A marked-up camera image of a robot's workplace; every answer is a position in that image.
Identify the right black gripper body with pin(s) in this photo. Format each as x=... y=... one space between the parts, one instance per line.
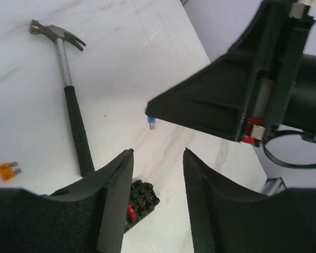
x=280 y=84

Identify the blue blade fuse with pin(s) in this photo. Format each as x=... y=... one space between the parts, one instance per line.
x=151 y=121

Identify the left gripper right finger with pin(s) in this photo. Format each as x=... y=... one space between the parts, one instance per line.
x=227 y=217

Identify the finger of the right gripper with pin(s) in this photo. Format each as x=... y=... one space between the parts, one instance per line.
x=216 y=99

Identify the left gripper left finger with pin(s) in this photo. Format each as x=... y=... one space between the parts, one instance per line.
x=86 y=216

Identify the black fuse box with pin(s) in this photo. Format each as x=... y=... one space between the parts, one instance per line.
x=142 y=202

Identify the orange blade fuse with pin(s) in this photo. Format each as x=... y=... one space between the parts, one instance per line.
x=9 y=170

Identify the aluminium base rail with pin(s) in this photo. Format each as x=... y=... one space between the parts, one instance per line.
x=273 y=186

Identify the black handled claw hammer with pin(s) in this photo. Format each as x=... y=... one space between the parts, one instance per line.
x=59 y=36

